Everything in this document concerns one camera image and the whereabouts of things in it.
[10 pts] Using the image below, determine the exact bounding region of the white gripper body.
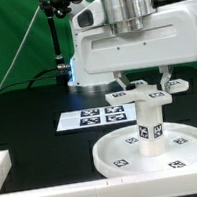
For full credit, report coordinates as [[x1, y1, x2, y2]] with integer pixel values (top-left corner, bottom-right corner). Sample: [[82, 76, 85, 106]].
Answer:
[[72, 0, 197, 74]]

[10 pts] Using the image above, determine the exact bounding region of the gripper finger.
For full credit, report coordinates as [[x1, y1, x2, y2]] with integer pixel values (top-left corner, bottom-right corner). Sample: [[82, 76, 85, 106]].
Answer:
[[113, 72, 132, 91], [159, 65, 173, 90]]

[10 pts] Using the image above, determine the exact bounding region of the white cross-shaped table base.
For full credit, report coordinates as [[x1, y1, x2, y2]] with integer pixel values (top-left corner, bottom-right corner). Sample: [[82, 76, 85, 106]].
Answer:
[[105, 79, 190, 107]]

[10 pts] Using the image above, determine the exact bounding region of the white round table top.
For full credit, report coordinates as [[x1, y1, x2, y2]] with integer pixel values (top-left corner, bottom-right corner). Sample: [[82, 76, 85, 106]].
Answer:
[[92, 122, 197, 178]]

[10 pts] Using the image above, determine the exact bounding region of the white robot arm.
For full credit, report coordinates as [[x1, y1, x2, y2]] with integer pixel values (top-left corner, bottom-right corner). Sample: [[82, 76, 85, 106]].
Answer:
[[61, 0, 197, 92]]

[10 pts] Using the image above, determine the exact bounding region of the white marker sheet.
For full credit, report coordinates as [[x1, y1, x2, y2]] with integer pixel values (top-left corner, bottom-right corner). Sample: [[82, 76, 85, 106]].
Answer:
[[56, 103, 136, 132]]

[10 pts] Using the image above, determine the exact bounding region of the white front fence bar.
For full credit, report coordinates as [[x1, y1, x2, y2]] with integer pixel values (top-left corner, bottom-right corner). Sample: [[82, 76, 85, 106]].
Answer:
[[0, 165, 197, 197]]

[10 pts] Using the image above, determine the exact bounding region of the white left fence block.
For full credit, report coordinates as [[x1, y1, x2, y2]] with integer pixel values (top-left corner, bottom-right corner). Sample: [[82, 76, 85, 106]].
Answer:
[[0, 150, 12, 191]]

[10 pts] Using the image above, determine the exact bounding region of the black cable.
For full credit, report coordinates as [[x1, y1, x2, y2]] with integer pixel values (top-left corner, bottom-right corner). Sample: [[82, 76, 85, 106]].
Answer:
[[0, 65, 75, 98]]

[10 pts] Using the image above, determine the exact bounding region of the black camera stand pole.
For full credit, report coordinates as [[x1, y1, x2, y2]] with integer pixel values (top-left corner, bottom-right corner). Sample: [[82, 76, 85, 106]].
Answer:
[[39, 0, 72, 86]]

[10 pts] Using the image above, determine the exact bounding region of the white cable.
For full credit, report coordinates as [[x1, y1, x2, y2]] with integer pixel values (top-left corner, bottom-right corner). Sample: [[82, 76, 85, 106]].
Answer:
[[0, 0, 72, 92]]

